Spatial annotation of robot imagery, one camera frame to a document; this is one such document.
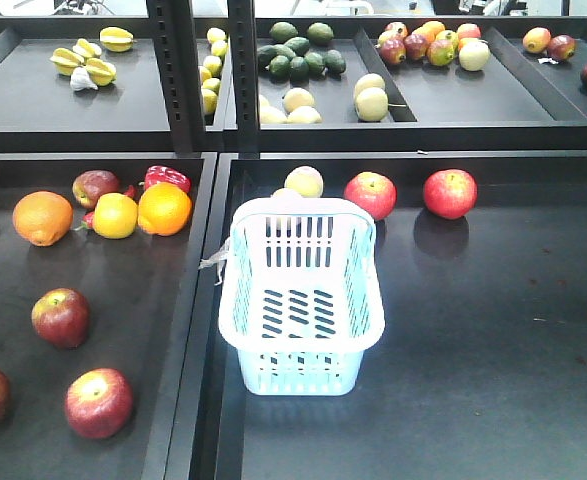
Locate orange beside pepper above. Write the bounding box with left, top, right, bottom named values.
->
left=137, top=182, right=193, bottom=236

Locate red bell pepper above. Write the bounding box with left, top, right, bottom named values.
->
left=143, top=165, right=191, bottom=194

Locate white garlic bulb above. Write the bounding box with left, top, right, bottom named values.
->
left=69, top=67, right=99, bottom=92

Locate red apple front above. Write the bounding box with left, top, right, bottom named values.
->
left=31, top=288, right=90, bottom=349

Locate orange with navel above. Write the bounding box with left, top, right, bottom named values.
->
left=12, top=191, right=73, bottom=247

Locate light blue plastic basket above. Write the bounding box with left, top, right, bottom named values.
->
left=218, top=198, right=385, bottom=396

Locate pale peach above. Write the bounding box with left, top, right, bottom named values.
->
left=284, top=166, right=324, bottom=198
left=271, top=187, right=302, bottom=199

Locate red chili pepper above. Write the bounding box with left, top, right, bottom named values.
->
left=74, top=185, right=136, bottom=231

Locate black wooden display stand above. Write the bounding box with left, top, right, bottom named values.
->
left=0, top=0, right=587, bottom=480

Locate yellow apple by orange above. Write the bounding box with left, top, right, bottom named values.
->
left=92, top=193, right=138, bottom=239

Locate red apple lower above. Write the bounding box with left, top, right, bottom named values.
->
left=65, top=368, right=134, bottom=439

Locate red apple far right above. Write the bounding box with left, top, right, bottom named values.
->
left=423, top=169, right=478, bottom=220

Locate red yellow apple back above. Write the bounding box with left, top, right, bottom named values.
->
left=72, top=170, right=120, bottom=210

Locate red apple middle right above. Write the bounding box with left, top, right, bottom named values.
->
left=343, top=171, right=397, bottom=221

